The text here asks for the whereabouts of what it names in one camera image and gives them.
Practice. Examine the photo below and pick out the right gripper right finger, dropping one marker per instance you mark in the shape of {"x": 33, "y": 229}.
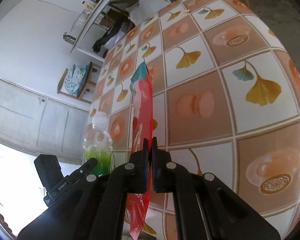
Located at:
{"x": 205, "y": 207}

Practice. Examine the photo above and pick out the green label plastic bottle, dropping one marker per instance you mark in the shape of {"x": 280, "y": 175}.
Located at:
{"x": 98, "y": 144}

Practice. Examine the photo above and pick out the red snack wrapper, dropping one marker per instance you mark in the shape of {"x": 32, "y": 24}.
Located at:
{"x": 142, "y": 128}

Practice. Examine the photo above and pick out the patterned tablecloth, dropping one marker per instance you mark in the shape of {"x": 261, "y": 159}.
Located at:
{"x": 226, "y": 98}

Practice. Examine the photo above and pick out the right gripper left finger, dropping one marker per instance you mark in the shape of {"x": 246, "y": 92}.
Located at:
{"x": 93, "y": 209}

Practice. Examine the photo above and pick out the chair with floral cushion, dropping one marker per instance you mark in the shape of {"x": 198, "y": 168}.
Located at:
{"x": 79, "y": 81}

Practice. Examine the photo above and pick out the white table frame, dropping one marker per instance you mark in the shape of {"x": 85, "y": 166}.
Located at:
{"x": 101, "y": 17}

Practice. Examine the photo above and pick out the white door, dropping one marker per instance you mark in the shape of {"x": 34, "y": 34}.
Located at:
{"x": 35, "y": 125}

